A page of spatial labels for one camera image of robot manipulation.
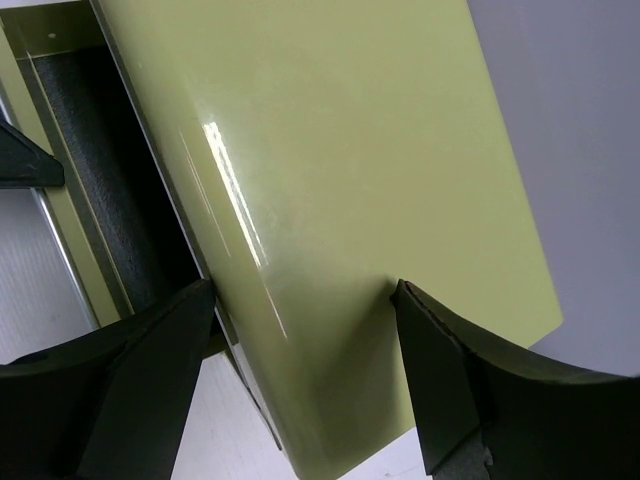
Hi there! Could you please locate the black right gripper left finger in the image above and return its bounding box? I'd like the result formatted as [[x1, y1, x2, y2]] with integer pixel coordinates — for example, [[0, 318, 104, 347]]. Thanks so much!
[[1, 280, 215, 479]]

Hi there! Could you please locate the green cabinet drawer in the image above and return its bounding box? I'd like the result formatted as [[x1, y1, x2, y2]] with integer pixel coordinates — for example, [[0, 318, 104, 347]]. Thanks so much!
[[1, 1, 204, 325]]

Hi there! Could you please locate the green metal drawer cabinet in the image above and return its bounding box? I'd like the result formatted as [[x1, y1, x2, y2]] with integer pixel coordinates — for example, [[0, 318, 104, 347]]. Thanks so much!
[[1, 1, 562, 479]]

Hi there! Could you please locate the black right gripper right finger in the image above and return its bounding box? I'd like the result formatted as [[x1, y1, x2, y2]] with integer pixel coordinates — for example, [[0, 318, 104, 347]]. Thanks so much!
[[391, 280, 639, 479]]

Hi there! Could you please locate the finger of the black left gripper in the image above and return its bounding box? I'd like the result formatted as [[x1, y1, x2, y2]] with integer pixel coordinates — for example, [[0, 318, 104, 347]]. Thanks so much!
[[0, 120, 65, 189]]

